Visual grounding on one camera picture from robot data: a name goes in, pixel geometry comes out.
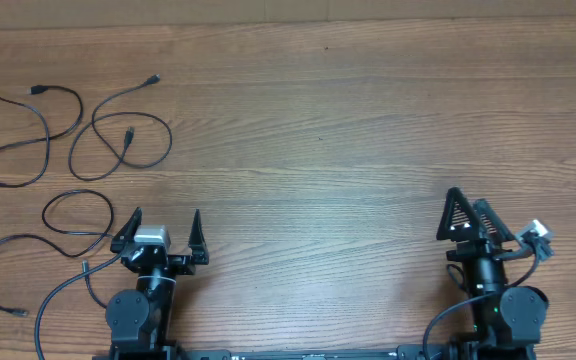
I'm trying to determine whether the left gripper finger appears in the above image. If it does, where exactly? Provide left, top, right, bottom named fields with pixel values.
left=188, top=209, right=209, bottom=265
left=110, top=207, right=143, bottom=253

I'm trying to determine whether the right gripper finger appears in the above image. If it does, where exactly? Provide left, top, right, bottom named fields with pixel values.
left=436, top=187, right=485, bottom=242
left=472, top=198, right=515, bottom=244

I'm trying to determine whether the thin black USB cable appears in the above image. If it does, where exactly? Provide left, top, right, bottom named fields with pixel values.
left=0, top=188, right=117, bottom=318

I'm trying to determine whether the thick black USB cable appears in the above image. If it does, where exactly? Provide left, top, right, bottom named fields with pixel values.
left=0, top=83, right=84, bottom=189

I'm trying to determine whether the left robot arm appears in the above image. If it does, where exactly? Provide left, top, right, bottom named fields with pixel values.
left=105, top=208, right=209, bottom=359

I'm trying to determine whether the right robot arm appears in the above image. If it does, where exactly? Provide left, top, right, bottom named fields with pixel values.
left=421, top=187, right=554, bottom=360

